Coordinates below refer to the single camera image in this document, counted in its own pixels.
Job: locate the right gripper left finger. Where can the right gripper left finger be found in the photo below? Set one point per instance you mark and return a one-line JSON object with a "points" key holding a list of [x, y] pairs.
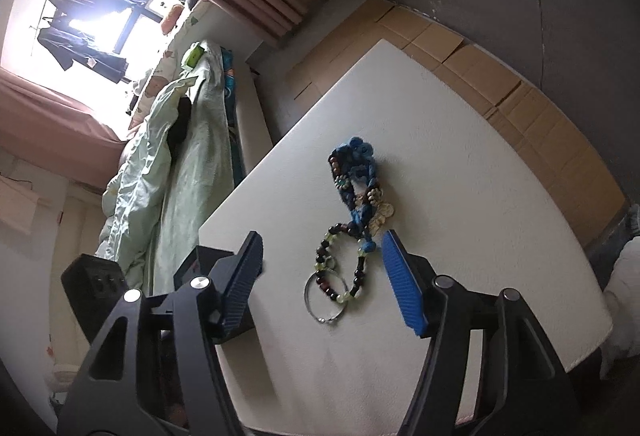
{"points": [[233, 278]]}

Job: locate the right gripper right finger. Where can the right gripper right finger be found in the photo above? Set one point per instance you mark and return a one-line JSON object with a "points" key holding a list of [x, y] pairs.
{"points": [[411, 277]]}

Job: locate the light green crumpled duvet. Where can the light green crumpled duvet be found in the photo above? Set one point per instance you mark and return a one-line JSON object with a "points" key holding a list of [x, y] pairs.
{"points": [[133, 199]]}

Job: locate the green bed sheet mattress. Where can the green bed sheet mattress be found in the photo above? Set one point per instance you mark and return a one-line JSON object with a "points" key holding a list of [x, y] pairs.
{"points": [[207, 167]]}

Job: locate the flattened cardboard sheets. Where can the flattened cardboard sheets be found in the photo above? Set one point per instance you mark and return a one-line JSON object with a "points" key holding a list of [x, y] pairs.
{"points": [[557, 152]]}

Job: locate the clothes drying rack outside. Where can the clothes drying rack outside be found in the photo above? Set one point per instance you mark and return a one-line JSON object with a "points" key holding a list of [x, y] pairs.
{"points": [[106, 36]]}

